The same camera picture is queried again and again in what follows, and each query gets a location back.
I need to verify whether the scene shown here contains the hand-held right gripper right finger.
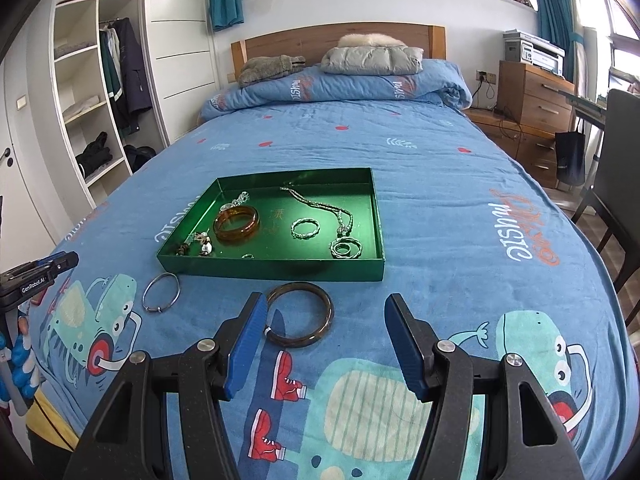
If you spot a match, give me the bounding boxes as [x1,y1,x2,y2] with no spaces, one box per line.
[384,293,586,480]

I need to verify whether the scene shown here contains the amber bangle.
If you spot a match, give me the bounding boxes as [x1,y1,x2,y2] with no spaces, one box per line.
[213,205,261,246]

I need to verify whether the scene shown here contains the folded blue quilt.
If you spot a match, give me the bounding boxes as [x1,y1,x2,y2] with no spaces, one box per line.
[197,58,473,121]

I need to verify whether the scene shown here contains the twisted silver bangle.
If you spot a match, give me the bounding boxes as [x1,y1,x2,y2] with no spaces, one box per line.
[329,236,362,261]
[291,217,321,241]

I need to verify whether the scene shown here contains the grey down jacket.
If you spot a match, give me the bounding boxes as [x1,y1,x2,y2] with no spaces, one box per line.
[320,45,425,77]

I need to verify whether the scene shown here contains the white open wardrobe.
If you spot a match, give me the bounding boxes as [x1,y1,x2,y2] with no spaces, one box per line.
[47,0,221,211]

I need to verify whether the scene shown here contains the wooden nightstand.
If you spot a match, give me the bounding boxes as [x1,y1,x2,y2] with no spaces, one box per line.
[467,107,526,156]

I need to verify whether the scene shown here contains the white door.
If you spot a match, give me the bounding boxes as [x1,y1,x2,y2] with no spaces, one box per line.
[0,35,56,256]

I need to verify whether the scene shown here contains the person's yellow black clothing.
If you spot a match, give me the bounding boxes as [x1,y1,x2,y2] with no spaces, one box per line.
[25,390,81,480]

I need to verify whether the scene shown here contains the dark brown bangle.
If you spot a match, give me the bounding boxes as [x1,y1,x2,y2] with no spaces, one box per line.
[263,282,334,348]

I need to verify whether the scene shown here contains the silver beaded necklace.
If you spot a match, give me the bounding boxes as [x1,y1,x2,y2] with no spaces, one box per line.
[280,186,355,237]

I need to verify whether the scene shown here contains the dark hanging jacket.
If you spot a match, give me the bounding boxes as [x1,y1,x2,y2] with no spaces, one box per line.
[116,17,153,133]

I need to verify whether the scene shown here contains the green white hanging garment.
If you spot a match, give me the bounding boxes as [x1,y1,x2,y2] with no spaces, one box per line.
[99,25,126,131]

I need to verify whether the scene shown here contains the black clothes pile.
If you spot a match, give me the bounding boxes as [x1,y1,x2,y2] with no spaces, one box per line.
[122,145,157,173]

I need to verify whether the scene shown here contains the brown beaded trinkets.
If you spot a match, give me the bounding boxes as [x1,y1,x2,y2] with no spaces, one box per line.
[175,230,215,257]

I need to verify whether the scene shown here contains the thin silver bangle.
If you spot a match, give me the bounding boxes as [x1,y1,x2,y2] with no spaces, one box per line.
[142,271,181,314]

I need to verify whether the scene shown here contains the green tray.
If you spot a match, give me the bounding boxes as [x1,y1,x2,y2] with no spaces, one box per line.
[156,167,387,282]

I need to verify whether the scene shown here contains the grey-brown fur garment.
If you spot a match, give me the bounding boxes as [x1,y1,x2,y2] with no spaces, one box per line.
[237,54,307,87]

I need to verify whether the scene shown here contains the black folded clothes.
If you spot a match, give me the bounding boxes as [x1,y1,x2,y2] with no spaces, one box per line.
[76,131,113,178]

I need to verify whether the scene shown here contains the white folded clothes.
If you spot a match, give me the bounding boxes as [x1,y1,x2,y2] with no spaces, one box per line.
[62,97,108,121]

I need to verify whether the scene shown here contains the person's left hand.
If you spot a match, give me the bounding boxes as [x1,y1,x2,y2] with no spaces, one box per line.
[0,315,37,416]

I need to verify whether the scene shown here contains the glass desk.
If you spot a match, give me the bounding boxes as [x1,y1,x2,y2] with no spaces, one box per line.
[570,92,608,111]

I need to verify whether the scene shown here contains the wooden drawer cabinet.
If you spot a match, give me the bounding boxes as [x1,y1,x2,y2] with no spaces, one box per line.
[497,60,576,188]

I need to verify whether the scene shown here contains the blue cartoon printed bedsheet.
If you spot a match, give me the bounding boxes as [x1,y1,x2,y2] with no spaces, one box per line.
[20,102,640,480]

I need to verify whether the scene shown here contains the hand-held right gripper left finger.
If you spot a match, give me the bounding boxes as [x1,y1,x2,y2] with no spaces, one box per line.
[65,291,269,480]

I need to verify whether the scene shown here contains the silver link bracelet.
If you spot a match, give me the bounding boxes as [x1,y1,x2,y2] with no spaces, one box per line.
[218,190,251,211]

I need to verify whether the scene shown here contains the dark chair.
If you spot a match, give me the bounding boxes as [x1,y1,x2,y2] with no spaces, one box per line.
[570,88,640,306]

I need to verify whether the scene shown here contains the window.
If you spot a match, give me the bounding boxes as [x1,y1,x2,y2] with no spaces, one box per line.
[575,0,640,96]

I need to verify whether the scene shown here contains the white printer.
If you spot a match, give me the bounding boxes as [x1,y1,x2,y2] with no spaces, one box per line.
[502,30,567,72]

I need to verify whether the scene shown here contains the black power cable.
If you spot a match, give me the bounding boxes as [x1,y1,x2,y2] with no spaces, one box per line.
[472,80,526,141]

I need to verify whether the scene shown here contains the black tote bag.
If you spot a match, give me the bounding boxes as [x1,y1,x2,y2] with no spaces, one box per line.
[554,130,587,188]

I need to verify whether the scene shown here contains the wooden headboard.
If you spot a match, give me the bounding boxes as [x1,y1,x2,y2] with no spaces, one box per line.
[230,24,447,83]

